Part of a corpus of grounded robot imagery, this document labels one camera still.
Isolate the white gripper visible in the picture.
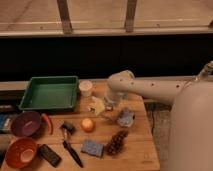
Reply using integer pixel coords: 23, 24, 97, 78
104, 87, 128, 106

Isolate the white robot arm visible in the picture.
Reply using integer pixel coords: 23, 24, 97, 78
105, 70, 213, 171

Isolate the purple bowl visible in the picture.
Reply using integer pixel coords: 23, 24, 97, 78
11, 111, 41, 137

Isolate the orange bowl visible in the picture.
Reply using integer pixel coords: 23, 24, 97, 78
5, 137, 38, 169

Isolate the white paper cup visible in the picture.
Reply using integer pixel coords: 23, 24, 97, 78
79, 80, 93, 97

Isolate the orange fruit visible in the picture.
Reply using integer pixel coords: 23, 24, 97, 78
81, 118, 95, 133

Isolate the brown pine cone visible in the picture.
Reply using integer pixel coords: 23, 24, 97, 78
105, 130, 128, 155

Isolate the black brush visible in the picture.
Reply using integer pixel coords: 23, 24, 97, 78
60, 121, 75, 134

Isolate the blue sponge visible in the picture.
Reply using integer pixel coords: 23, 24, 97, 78
81, 139, 104, 157

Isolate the green plastic tray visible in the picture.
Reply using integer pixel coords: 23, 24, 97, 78
19, 76, 78, 111

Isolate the red chili pepper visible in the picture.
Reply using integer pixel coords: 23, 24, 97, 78
41, 113, 53, 135

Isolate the black remote control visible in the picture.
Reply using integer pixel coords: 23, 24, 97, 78
38, 144, 61, 167

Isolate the blue box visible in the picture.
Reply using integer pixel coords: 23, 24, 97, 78
0, 115, 13, 133

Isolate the black handled knife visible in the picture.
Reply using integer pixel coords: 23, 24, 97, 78
62, 129, 83, 168

